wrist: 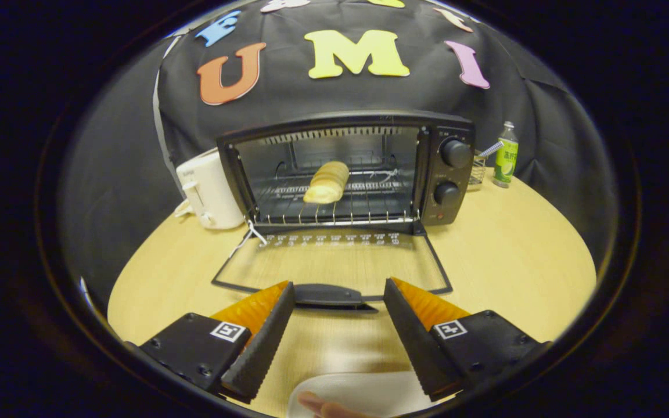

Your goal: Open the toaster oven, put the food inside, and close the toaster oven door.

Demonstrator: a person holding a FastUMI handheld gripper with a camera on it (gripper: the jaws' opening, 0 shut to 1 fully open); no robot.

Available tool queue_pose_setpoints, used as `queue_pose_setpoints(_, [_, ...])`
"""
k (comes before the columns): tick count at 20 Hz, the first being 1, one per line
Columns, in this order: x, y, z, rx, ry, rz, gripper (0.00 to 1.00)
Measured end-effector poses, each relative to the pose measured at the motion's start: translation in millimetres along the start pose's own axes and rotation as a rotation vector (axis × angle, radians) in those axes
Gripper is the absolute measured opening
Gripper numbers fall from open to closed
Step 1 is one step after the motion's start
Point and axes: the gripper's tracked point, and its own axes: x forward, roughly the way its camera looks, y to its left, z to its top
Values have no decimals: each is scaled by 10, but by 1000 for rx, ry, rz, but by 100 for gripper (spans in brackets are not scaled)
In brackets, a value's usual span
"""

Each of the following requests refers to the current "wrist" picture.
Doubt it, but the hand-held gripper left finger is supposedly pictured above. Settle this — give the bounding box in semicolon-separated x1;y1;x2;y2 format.
139;281;296;403

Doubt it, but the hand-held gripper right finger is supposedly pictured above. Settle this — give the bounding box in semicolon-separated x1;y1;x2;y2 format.
383;278;550;402

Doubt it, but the black toaster oven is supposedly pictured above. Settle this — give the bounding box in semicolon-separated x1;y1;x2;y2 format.
211;110;477;311

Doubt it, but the yellow ridged bread roll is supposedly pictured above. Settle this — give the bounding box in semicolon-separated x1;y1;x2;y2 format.
303;161;350;204

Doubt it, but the white pop-up toaster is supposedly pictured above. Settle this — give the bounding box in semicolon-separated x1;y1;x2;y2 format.
175;148;246;230

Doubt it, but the white plate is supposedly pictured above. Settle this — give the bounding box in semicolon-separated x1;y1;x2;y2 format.
287;372;457;418

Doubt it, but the green label drink bottle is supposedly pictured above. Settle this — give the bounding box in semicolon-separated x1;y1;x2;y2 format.
492;121;519;188

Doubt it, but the white string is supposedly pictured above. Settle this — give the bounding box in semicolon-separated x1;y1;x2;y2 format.
229;219;268;259

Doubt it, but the small wire basket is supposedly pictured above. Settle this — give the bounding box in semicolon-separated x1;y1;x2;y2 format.
467;150;489;188

